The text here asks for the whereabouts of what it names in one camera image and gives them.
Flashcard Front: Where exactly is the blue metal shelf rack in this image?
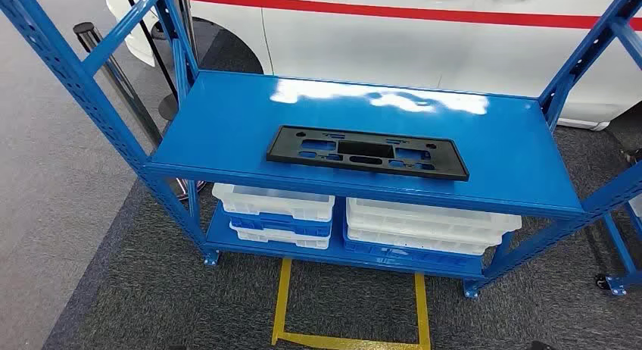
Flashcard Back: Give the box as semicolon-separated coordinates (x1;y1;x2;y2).
0;0;642;299
597;197;642;297

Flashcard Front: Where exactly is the thin black barrier belt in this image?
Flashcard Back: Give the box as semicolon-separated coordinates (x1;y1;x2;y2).
120;0;179;102

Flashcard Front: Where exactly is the white car with red stripe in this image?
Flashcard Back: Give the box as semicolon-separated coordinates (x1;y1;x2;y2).
104;0;642;133

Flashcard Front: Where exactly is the yellow floor tape square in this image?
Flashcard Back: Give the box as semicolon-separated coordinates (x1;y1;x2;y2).
270;257;432;350

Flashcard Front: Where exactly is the black plastic plate part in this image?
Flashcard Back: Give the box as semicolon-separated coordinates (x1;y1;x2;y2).
266;125;470;182

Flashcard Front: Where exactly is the blue plastic bin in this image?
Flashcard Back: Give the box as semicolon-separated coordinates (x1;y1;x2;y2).
342;227;484;270
217;202;333;238

